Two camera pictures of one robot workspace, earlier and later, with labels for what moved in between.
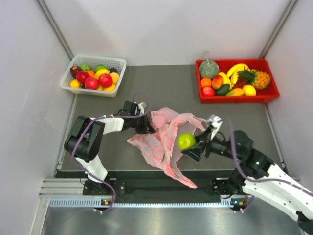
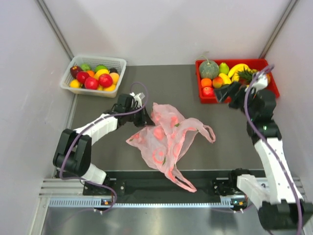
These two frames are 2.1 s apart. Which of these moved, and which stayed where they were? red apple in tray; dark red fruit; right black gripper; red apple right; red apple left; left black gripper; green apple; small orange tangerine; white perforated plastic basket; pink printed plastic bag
Moved: left black gripper; pink printed plastic bag; right black gripper
Stayed: green apple; small orange tangerine; red apple in tray; dark red fruit; red apple right; white perforated plastic basket; red apple left
